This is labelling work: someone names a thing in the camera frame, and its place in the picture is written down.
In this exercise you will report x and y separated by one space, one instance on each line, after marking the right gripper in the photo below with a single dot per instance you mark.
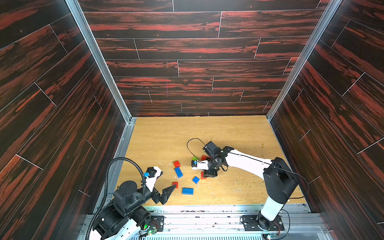
210 167

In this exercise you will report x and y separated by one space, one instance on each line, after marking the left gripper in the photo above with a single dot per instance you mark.
163 197

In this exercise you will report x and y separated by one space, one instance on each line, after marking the long red lego brick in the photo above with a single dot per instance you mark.
203 176
204 158

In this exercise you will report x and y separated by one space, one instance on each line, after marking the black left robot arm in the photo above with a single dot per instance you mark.
126 214

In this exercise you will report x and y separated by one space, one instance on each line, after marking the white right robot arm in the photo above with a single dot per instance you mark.
279 179

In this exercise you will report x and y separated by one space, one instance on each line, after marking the long blue lego brick near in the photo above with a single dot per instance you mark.
188 191

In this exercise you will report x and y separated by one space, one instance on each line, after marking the long blue lego brick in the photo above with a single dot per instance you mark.
178 172
188 191

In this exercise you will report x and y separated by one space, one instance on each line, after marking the long blue lego brick far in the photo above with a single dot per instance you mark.
178 172

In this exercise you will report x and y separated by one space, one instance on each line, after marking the small blue lego brick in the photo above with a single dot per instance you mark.
196 180

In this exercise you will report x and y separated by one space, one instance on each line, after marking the red small lego brick far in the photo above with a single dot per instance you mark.
177 164

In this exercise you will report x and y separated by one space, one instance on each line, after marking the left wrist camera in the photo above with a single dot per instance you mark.
151 171

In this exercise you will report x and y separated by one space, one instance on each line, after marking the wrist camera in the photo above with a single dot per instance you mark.
199 165
151 171

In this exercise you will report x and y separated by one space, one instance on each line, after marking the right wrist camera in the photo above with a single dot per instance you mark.
199 165

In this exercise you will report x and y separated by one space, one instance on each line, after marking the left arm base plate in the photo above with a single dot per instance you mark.
156 224

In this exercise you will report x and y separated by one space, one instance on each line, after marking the aluminium front rail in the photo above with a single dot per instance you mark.
222 222

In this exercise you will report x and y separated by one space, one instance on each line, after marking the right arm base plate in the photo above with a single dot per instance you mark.
257 223

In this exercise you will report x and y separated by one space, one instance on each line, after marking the aluminium corner post right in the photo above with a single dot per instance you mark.
324 21

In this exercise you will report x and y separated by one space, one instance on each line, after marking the aluminium corner post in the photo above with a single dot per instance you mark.
324 21
91 42

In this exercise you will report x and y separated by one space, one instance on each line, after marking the aluminium corner post left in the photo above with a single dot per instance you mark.
91 42

